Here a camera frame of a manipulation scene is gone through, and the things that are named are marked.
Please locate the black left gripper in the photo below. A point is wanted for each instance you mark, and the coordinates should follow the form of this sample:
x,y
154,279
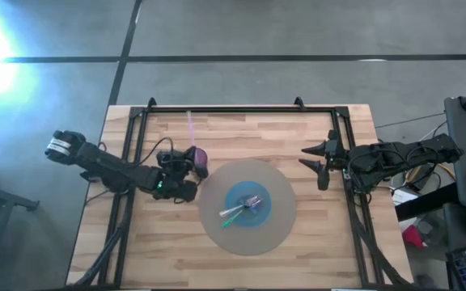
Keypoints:
x,y
176,190

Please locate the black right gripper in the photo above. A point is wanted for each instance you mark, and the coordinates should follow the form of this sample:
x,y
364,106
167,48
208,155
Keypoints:
x,y
336,157

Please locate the purple translucent plastic cup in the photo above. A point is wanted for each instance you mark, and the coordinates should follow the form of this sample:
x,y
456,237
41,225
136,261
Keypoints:
x,y
201,161

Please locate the silver metal fork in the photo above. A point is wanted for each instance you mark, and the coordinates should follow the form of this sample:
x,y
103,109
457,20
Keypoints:
x,y
229,212

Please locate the blue plastic bowl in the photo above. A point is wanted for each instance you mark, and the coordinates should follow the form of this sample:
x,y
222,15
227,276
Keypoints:
x,y
237,192

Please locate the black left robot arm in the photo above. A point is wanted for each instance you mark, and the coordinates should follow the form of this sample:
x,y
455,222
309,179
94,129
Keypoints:
x,y
103,163

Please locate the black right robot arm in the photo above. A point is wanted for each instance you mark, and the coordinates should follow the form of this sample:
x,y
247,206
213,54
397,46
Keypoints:
x,y
399,155

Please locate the grey round plate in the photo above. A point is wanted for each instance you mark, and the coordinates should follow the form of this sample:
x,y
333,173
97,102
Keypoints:
x,y
225,238

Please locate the white paper sheet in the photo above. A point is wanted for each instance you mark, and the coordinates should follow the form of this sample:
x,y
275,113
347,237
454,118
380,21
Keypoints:
x,y
403,197

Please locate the black power supply box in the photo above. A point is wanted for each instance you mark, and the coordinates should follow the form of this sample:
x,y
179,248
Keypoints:
x,y
419,180

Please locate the black cart beam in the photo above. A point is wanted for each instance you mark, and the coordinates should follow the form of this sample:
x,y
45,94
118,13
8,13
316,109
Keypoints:
x,y
423,204

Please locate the red object on floor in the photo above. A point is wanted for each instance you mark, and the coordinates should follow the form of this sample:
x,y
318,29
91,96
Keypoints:
x,y
412,236

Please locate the black stand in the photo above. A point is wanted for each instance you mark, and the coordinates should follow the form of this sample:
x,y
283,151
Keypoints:
x,y
6,198

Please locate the black aluminium table frame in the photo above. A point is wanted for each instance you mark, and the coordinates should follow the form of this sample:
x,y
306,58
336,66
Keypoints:
x,y
237,109

